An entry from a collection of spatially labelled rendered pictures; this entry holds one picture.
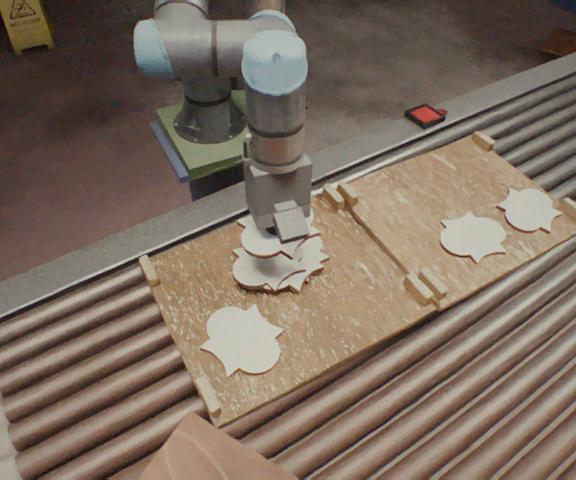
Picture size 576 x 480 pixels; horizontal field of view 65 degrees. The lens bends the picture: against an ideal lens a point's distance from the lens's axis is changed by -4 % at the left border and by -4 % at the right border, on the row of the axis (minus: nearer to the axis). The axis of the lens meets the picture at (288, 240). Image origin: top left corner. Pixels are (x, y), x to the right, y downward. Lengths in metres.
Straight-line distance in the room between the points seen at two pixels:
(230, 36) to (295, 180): 0.21
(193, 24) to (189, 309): 0.45
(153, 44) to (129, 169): 2.04
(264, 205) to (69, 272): 0.44
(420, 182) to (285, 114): 0.54
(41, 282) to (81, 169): 1.85
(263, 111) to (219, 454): 0.41
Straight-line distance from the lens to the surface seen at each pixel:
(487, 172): 1.14
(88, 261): 0.97
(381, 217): 0.96
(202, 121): 1.19
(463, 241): 0.94
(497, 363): 0.84
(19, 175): 2.91
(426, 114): 1.30
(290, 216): 0.67
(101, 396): 0.80
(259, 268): 0.81
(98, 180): 2.67
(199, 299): 0.83
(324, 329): 0.78
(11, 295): 0.98
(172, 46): 0.66
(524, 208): 1.06
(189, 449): 0.60
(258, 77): 0.56
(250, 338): 0.76
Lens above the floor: 1.60
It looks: 48 degrees down
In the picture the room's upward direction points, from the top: straight up
